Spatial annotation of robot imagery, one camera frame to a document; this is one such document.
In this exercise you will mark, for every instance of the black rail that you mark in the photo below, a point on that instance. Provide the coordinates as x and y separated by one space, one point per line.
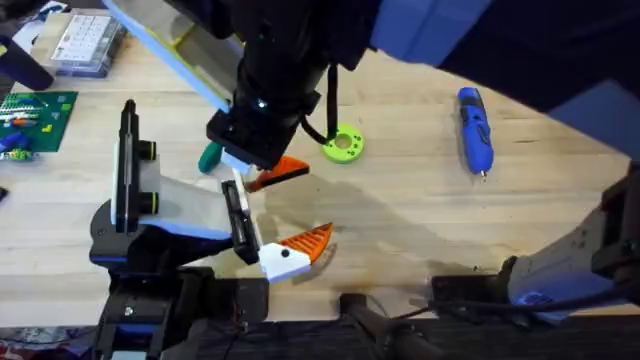
500 345

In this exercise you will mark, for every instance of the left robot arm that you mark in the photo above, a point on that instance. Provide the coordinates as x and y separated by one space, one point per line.
150 305

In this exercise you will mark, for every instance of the left wrist upright plate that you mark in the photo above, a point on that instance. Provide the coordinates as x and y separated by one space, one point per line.
129 165

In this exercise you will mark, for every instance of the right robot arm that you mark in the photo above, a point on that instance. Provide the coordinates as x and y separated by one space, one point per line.
550 50

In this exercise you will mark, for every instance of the clear plastic parts box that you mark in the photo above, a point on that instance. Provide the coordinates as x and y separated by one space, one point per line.
87 45

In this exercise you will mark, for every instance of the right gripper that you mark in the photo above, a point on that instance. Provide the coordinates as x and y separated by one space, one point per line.
270 100

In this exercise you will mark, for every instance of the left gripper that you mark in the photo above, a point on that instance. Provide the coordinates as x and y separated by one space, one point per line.
195 205

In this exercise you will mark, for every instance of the dark blue cylinder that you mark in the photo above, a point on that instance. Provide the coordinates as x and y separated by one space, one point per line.
22 67

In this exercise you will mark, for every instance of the wrist upright plate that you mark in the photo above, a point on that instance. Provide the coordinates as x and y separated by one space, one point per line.
129 165
192 62

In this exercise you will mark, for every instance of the green disc with holes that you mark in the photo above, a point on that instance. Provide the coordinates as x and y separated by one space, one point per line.
343 144

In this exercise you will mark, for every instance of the right wrist upright plate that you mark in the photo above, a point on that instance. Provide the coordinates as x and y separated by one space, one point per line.
192 62

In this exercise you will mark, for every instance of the orange ribbed wedge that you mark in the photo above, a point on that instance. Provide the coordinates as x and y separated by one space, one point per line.
285 167

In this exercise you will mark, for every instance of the blue electric screwdriver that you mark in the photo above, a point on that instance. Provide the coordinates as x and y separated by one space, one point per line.
476 135

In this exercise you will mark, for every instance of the green board with blocks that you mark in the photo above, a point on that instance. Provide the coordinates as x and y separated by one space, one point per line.
35 120

